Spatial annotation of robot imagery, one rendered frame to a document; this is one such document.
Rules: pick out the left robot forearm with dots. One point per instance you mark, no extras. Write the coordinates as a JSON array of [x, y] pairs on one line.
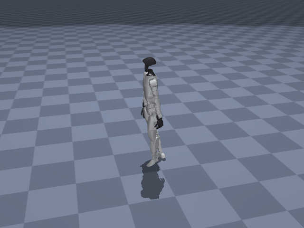
[[157, 108]]

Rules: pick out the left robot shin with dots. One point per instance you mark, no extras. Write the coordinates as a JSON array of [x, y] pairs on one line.
[[154, 148]]

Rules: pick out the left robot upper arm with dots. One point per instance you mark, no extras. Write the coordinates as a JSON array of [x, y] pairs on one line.
[[154, 89]]

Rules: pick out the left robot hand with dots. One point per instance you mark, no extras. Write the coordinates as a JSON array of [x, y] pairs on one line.
[[159, 122]]

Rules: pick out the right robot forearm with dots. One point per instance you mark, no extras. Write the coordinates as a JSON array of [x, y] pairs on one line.
[[145, 102]]

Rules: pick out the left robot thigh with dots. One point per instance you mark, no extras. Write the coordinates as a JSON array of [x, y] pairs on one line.
[[152, 120]]

